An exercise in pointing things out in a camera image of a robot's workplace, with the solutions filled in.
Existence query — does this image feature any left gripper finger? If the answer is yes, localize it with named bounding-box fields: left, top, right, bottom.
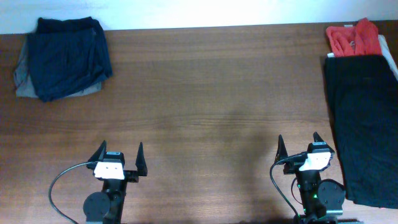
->
left=88, top=140, right=107, bottom=162
left=135, top=142, right=148, bottom=176

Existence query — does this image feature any black t-shirt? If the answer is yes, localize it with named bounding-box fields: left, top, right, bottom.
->
left=324, top=55, right=397, bottom=208

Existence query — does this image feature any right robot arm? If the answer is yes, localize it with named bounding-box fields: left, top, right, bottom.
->
left=270, top=133, right=346, bottom=223

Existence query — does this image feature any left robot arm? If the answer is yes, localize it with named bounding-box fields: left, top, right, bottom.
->
left=83, top=141, right=147, bottom=224

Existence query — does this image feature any folded grey garment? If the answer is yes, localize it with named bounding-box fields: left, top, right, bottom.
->
left=13, top=40, right=102, bottom=98

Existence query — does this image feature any folded navy blue garment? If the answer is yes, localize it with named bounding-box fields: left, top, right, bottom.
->
left=27, top=17, right=113, bottom=102

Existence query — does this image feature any red t-shirt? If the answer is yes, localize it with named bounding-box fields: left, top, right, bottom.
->
left=325, top=17, right=382, bottom=58

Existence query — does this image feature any white garment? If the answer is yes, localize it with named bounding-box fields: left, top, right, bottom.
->
left=326, top=24, right=398, bottom=82

